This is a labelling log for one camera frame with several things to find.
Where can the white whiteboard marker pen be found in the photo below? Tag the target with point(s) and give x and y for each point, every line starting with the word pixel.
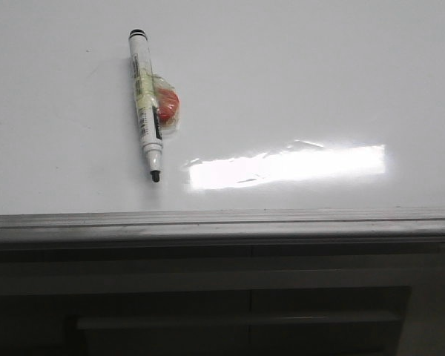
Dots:
pixel 146 103

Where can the red magnet taped to marker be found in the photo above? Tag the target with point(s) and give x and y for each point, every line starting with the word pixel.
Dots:
pixel 168 105

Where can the grey drawer cabinet below whiteboard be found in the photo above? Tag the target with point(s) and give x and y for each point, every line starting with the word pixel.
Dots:
pixel 369 299

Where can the white whiteboard with aluminium frame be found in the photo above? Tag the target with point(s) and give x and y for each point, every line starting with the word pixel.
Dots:
pixel 300 122

